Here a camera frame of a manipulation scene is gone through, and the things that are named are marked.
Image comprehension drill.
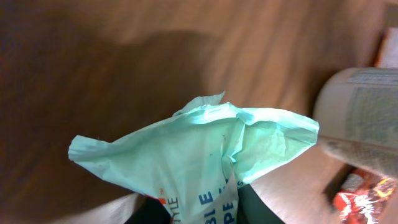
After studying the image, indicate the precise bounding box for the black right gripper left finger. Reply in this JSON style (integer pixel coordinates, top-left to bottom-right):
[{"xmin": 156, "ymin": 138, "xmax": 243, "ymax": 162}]
[{"xmin": 124, "ymin": 195, "xmax": 171, "ymax": 224}]

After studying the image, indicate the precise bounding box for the green lid jar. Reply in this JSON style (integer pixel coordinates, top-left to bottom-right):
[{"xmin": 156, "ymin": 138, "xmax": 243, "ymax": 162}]
[{"xmin": 313, "ymin": 68, "xmax": 397, "ymax": 178}]

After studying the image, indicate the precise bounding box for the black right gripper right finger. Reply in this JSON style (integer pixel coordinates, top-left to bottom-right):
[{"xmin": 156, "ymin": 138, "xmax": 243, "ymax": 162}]
[{"xmin": 236, "ymin": 185, "xmax": 284, "ymax": 224}]

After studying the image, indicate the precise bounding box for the orange snack packet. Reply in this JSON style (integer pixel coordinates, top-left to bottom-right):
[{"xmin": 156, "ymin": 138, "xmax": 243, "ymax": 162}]
[{"xmin": 333, "ymin": 169, "xmax": 397, "ymax": 224}]

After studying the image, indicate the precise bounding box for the teal wet wipes pack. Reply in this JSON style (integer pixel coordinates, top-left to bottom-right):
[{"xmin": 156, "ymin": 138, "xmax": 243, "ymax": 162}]
[{"xmin": 68, "ymin": 95, "xmax": 319, "ymax": 223}]

